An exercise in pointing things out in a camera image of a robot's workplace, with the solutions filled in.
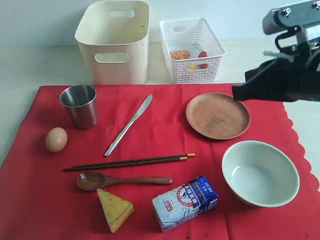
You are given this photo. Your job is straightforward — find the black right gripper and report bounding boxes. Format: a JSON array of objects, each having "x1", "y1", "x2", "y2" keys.
[{"x1": 231, "y1": 56, "x2": 320, "y2": 102}]

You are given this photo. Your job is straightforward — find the yellow lemon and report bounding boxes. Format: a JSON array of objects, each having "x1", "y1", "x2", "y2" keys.
[{"x1": 187, "y1": 65, "x2": 198, "y2": 71}]

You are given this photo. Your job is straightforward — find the orange fried chicken piece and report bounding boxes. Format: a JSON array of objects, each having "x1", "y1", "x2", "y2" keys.
[{"x1": 169, "y1": 49, "x2": 191, "y2": 60}]

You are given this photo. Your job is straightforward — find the blue white milk carton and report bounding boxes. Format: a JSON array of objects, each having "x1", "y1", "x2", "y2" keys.
[{"x1": 152, "y1": 175, "x2": 218, "y2": 232}]

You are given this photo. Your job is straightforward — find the yellow cheese wedge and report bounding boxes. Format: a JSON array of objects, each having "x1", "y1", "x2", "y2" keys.
[{"x1": 97, "y1": 188, "x2": 134, "y2": 233}]

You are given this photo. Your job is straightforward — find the brown egg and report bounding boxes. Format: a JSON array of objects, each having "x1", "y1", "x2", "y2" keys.
[{"x1": 45, "y1": 127, "x2": 68, "y2": 153}]

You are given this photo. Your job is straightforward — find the brown wooden plate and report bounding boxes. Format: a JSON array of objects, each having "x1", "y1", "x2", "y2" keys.
[{"x1": 185, "y1": 92, "x2": 251, "y2": 141}]

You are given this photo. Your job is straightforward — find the white perforated plastic basket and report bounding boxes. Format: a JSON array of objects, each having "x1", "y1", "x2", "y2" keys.
[{"x1": 159, "y1": 17, "x2": 226, "y2": 84}]

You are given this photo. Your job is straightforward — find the pale green ceramic bowl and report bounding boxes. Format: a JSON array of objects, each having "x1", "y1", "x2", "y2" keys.
[{"x1": 221, "y1": 140, "x2": 300, "y2": 208}]

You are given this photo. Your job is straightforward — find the stainless steel table knife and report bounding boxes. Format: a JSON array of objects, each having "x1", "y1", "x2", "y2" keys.
[{"x1": 104, "y1": 93, "x2": 153, "y2": 157}]

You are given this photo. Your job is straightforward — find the cream plastic storage bin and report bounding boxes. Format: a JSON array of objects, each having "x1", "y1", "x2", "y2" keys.
[{"x1": 74, "y1": 0, "x2": 150, "y2": 85}]

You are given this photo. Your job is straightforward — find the red tablecloth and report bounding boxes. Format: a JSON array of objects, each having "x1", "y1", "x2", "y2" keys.
[{"x1": 0, "y1": 84, "x2": 320, "y2": 240}]

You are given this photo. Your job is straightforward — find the stainless steel cup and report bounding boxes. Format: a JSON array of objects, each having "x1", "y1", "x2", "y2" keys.
[{"x1": 59, "y1": 84, "x2": 98, "y2": 130}]

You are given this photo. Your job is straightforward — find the dark wooden spoon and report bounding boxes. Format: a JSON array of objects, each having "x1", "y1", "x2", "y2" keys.
[{"x1": 77, "y1": 171, "x2": 174, "y2": 191}]

